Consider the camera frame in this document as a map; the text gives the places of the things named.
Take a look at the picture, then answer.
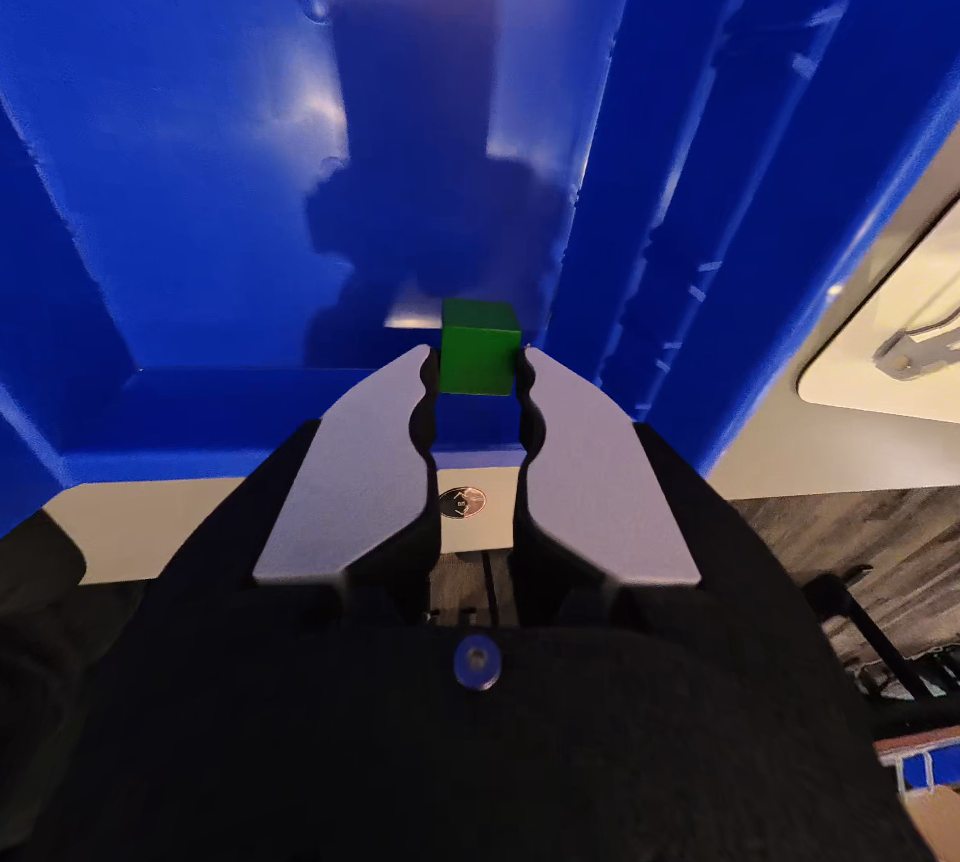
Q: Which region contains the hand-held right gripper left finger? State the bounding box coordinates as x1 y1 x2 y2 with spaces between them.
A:
253 345 444 606

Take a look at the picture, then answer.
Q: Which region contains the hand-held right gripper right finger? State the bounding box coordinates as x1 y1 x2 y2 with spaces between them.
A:
512 345 704 608

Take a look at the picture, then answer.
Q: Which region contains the green wooden cube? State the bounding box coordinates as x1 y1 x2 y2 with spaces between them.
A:
438 298 523 398

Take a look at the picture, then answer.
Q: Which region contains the blue plastic bin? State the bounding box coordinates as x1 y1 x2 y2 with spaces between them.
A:
0 0 960 537

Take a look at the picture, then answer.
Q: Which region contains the black chair base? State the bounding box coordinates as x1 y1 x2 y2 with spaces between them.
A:
802 566 960 707

